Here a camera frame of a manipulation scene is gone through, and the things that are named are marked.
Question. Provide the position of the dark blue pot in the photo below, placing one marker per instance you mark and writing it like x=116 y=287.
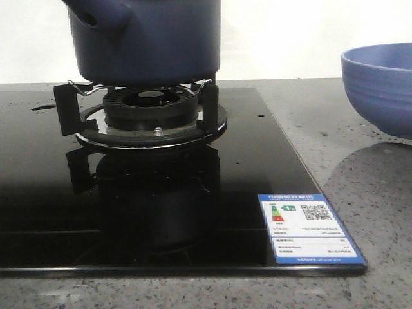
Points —
x=146 y=43

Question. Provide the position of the light blue bowl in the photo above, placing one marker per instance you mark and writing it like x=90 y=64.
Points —
x=377 y=82

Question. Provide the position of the right burner with pot support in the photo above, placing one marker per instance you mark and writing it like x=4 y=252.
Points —
x=140 y=118

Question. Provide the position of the blue energy label sticker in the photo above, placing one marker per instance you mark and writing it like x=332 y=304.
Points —
x=309 y=230

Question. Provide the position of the black glass gas stove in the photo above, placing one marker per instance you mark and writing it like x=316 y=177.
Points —
x=69 y=211

